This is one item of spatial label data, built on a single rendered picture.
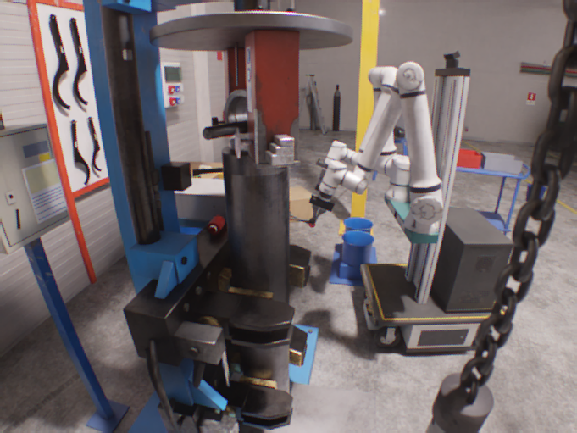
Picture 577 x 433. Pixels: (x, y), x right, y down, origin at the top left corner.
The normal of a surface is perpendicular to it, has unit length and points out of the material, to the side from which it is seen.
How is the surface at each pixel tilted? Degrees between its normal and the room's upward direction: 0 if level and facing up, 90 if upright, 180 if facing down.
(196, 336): 0
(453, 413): 90
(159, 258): 90
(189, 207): 90
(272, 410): 0
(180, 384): 90
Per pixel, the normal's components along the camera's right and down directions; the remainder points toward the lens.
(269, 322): 0.00, -0.91
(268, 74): 0.33, 0.38
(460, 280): -0.05, 0.40
